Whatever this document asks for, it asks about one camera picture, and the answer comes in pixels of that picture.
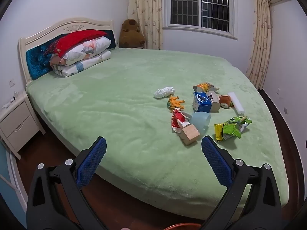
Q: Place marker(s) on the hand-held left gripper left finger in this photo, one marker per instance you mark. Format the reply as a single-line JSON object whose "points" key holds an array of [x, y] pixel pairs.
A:
{"points": [[92, 160]]}

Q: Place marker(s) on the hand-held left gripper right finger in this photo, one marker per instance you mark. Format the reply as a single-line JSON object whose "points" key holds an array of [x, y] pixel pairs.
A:
{"points": [[215, 163]]}

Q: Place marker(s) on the green snack packet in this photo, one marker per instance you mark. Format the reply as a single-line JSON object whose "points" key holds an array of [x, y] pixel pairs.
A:
{"points": [[231, 128]]}

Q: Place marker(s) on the translucent blue plastic cup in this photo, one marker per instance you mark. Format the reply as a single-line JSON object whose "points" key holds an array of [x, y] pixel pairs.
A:
{"points": [[200, 121]]}

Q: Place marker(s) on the white paper cup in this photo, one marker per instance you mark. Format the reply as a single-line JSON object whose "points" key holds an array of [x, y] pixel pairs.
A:
{"points": [[214, 101]]}

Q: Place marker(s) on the blue white carton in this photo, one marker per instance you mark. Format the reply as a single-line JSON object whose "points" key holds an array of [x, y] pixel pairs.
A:
{"points": [[201, 101]]}

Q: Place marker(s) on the white long stick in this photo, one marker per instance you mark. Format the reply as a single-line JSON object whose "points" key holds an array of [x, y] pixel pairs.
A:
{"points": [[236, 103]]}

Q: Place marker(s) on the orange plastic bucket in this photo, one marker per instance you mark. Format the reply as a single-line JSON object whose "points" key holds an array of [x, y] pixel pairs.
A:
{"points": [[182, 227]]}

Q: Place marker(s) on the orange teal toy dinosaur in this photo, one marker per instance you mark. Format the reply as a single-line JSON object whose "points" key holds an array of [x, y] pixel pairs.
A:
{"points": [[175, 102]]}

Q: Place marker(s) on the yellow snack packet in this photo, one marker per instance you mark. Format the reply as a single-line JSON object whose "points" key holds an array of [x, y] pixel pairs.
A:
{"points": [[203, 86]]}

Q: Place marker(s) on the wooden block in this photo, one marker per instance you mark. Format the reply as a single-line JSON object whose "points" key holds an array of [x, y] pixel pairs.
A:
{"points": [[190, 135]]}

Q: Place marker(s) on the red white wrapper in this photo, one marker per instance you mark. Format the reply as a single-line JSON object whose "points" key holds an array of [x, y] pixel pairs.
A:
{"points": [[178, 119]]}

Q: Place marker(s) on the small orange toy pot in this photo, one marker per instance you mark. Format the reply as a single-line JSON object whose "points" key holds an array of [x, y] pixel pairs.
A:
{"points": [[225, 99]]}

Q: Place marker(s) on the green bed blanket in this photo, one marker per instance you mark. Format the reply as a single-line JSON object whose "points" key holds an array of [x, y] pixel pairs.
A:
{"points": [[120, 100]]}

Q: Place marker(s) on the cream nightstand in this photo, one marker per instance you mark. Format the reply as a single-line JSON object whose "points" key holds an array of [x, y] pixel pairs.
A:
{"points": [[16, 124]]}

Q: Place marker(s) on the folded floral white quilt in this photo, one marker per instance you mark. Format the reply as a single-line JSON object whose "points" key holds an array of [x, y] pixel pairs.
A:
{"points": [[76, 68]]}

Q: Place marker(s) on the white charger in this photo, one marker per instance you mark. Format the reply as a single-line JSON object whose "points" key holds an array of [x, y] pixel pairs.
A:
{"points": [[14, 97]]}

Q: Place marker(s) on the floral white pillow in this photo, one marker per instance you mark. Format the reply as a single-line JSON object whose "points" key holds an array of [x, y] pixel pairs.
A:
{"points": [[93, 48]]}

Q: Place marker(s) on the cream blue padded headboard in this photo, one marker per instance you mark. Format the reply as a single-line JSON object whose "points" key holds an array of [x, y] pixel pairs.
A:
{"points": [[36, 60]]}

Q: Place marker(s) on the red cushion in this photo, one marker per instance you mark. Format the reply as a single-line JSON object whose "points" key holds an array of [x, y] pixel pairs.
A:
{"points": [[76, 39]]}

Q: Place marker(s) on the floral cream curtain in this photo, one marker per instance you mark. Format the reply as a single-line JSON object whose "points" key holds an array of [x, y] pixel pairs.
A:
{"points": [[144, 9], [260, 40]]}

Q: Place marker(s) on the brown plush toy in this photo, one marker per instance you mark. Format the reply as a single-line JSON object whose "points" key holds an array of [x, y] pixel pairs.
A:
{"points": [[130, 32]]}

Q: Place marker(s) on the barred window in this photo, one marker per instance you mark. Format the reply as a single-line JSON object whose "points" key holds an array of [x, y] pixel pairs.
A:
{"points": [[184, 4]]}

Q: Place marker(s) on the white wall outlet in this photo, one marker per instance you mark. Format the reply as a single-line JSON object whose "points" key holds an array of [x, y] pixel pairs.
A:
{"points": [[11, 83]]}

